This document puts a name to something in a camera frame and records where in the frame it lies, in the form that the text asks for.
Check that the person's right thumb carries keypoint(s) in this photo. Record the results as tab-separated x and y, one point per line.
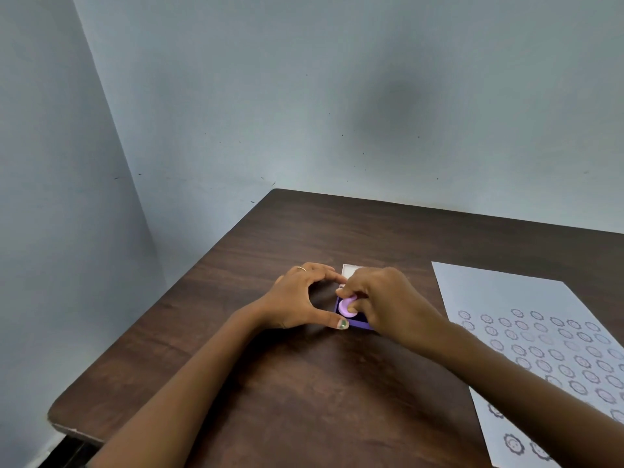
370	316

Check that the white ink pad lid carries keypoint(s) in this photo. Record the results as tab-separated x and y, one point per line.
348	270

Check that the person's right hand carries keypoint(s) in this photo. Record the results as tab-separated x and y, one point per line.
397	307

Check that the person's left forearm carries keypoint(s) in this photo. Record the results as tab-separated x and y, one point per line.
195	385

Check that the person's left thumb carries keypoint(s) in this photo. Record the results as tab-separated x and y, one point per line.
331	320

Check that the person's right forearm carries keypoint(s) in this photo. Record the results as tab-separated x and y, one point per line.
526	399

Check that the purple ink pad box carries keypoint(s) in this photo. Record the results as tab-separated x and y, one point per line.
360	325

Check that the pink round stamp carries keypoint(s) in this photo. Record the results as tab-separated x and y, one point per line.
348	307

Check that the person's left hand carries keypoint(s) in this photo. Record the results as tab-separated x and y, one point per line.
287	302

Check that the white paper with stamped circles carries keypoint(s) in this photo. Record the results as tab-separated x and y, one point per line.
526	336

